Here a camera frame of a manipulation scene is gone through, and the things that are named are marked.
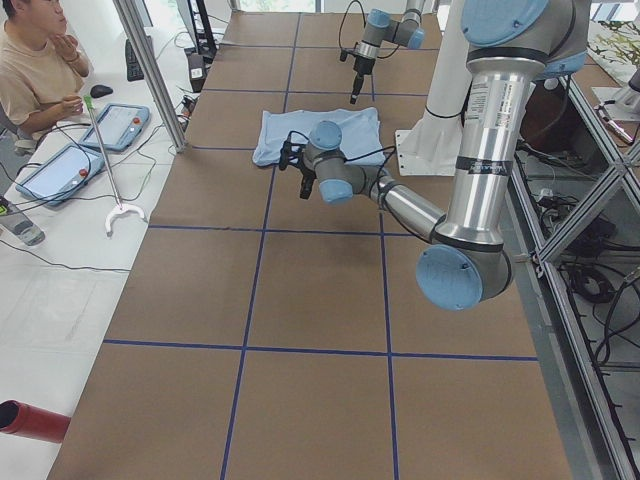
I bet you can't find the red cylinder tube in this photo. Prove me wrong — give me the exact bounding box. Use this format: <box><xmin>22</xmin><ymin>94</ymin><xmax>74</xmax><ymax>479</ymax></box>
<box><xmin>1</xmin><ymin>400</ymin><xmax>71</xmax><ymax>444</ymax></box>

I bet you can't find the white camera mast base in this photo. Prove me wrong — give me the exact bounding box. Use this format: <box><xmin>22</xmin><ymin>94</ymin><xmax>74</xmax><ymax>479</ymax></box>
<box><xmin>396</xmin><ymin>0</ymin><xmax>471</xmax><ymax>176</ymax></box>

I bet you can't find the white reacher grabber stick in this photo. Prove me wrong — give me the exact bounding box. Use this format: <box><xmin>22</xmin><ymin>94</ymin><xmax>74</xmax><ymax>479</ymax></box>
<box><xmin>83</xmin><ymin>95</ymin><xmax>148</xmax><ymax>238</ymax></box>

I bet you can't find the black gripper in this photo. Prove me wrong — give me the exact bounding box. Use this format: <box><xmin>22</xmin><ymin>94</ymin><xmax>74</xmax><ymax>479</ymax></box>
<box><xmin>278</xmin><ymin>140</ymin><xmax>316</xmax><ymax>199</ymax></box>
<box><xmin>340</xmin><ymin>43</ymin><xmax>376</xmax><ymax>104</ymax></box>

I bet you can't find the light blue t-shirt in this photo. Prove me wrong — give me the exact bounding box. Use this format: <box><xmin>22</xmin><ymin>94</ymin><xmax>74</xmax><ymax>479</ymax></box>
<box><xmin>252</xmin><ymin>107</ymin><xmax>385</xmax><ymax>167</ymax></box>

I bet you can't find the black keyboard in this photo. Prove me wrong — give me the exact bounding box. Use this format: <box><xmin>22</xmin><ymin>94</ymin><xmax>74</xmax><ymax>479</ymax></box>
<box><xmin>124</xmin><ymin>39</ymin><xmax>144</xmax><ymax>82</ymax></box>

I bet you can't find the blue teach pendant far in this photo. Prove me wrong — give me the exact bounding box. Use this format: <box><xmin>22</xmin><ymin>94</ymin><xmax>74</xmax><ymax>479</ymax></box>
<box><xmin>89</xmin><ymin>103</ymin><xmax>150</xmax><ymax>153</ymax></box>

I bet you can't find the clear water bottle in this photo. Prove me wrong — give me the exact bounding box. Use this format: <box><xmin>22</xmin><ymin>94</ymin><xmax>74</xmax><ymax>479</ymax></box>
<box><xmin>1</xmin><ymin>197</ymin><xmax>46</xmax><ymax>246</ymax></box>

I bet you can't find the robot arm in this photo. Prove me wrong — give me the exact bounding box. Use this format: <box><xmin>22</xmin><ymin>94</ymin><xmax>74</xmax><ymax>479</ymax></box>
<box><xmin>338</xmin><ymin>1</ymin><xmax>425</xmax><ymax>105</ymax></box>
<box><xmin>278</xmin><ymin>1</ymin><xmax>590</xmax><ymax>310</ymax></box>

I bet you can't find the black computer mouse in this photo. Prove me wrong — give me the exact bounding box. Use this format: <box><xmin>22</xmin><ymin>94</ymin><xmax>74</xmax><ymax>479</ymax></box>
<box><xmin>90</xmin><ymin>84</ymin><xmax>114</xmax><ymax>99</ymax></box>

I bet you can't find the blue teach pendant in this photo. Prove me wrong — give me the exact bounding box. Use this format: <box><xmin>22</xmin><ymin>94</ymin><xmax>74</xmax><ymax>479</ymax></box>
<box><xmin>89</xmin><ymin>103</ymin><xmax>150</xmax><ymax>153</ymax></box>
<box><xmin>15</xmin><ymin>144</ymin><xmax>104</xmax><ymax>206</ymax></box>

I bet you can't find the aluminium frame post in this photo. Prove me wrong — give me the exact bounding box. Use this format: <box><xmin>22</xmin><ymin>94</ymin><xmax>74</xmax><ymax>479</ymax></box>
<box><xmin>113</xmin><ymin>0</ymin><xmax>187</xmax><ymax>153</ymax></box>

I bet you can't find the seated person in beige shirt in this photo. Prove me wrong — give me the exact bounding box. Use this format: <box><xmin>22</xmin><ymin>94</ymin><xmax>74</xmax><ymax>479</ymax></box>
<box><xmin>1</xmin><ymin>1</ymin><xmax>89</xmax><ymax>138</ymax></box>

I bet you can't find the blue teach pendant near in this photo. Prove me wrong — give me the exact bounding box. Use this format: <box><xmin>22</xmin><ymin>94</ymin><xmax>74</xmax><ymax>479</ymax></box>
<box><xmin>15</xmin><ymin>144</ymin><xmax>104</xmax><ymax>206</ymax></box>

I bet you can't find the black power adapter with label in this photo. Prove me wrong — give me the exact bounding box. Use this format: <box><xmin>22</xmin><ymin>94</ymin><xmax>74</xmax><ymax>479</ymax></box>
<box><xmin>187</xmin><ymin>53</ymin><xmax>207</xmax><ymax>93</ymax></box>

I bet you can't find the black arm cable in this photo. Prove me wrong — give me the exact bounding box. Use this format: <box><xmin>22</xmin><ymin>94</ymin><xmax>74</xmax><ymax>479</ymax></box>
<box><xmin>282</xmin><ymin>130</ymin><xmax>401</xmax><ymax>201</ymax></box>
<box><xmin>338</xmin><ymin>0</ymin><xmax>401</xmax><ymax>59</ymax></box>

